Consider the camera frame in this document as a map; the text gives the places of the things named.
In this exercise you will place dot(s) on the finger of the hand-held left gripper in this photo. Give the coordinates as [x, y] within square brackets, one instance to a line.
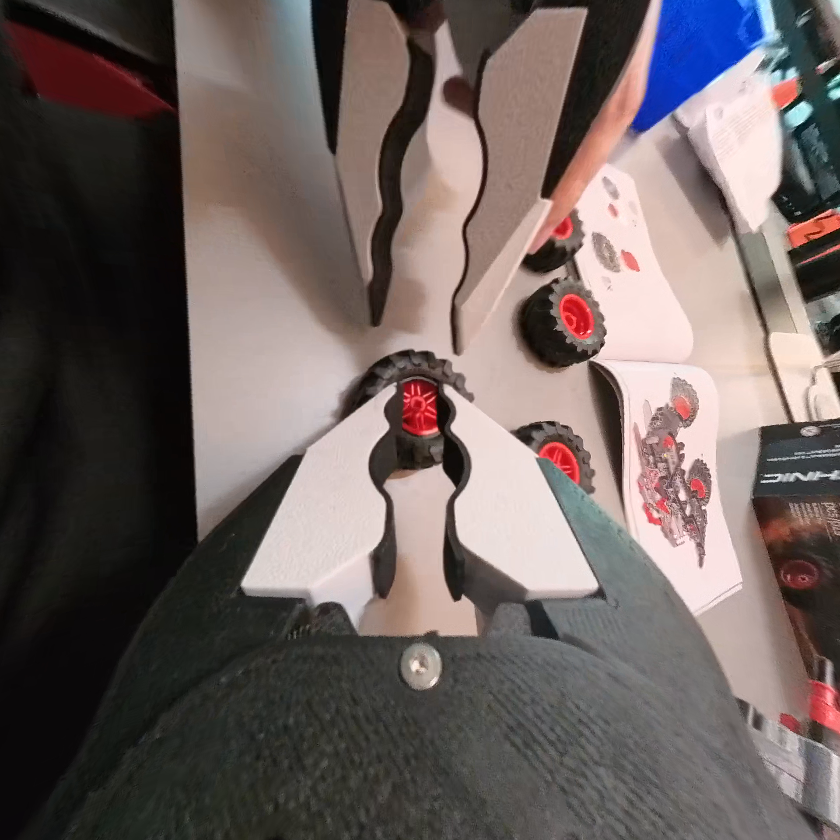
[518, 164]
[367, 131]

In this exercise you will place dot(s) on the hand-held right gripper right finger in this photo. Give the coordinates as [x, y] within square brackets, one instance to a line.
[525, 525]

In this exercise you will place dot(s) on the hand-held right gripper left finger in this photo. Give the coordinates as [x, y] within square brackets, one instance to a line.
[315, 525]

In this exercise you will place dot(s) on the black toy wheel red rim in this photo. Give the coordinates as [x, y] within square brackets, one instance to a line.
[558, 453]
[564, 229]
[420, 407]
[569, 321]

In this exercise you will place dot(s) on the grey desk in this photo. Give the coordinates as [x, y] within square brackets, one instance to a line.
[262, 262]

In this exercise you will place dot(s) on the person's left hand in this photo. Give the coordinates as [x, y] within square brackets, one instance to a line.
[610, 157]

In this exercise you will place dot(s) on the blue plastic bin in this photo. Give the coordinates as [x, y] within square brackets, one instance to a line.
[702, 59]

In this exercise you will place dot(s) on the white printed papers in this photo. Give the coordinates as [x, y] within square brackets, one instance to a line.
[741, 151]

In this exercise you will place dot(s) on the open instruction booklet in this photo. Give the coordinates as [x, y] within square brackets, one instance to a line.
[649, 302]

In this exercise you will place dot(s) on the cluttered dark shelf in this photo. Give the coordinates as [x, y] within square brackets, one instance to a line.
[814, 164]

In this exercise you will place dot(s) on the person's black clothing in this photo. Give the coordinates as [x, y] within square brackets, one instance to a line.
[85, 394]

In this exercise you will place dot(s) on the black toy set box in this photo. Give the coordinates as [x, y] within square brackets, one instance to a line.
[800, 525]

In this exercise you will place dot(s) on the red cloth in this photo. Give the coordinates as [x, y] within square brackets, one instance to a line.
[79, 72]

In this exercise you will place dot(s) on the white plastic object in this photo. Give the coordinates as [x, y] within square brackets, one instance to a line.
[797, 367]

